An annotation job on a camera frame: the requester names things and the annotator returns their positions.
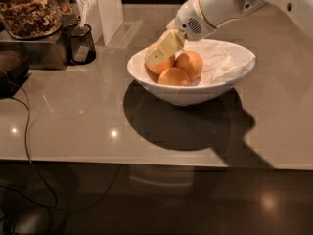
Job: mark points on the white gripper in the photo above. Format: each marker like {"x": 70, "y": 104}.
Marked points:
{"x": 191, "y": 21}

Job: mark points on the orange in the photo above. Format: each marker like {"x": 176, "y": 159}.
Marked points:
{"x": 174, "y": 77}
{"x": 191, "y": 62}
{"x": 162, "y": 66}

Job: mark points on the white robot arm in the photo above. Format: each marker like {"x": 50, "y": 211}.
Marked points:
{"x": 220, "y": 12}

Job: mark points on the white paper in bowl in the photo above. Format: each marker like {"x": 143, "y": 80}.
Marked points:
{"x": 223, "y": 62}

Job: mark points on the white ceramic bowl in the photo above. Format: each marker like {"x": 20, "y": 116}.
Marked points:
{"x": 181, "y": 96}

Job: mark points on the white upright panel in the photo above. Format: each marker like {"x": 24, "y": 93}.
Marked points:
{"x": 105, "y": 18}

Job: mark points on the white pen in cup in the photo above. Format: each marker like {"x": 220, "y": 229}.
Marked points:
{"x": 83, "y": 13}

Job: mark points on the black mesh pen cup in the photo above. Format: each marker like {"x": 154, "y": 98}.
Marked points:
{"x": 79, "y": 44}

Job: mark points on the steel box under jar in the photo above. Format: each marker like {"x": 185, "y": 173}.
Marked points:
{"x": 49, "y": 53}

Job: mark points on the glass jar of nuts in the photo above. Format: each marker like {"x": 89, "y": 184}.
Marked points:
{"x": 30, "y": 19}

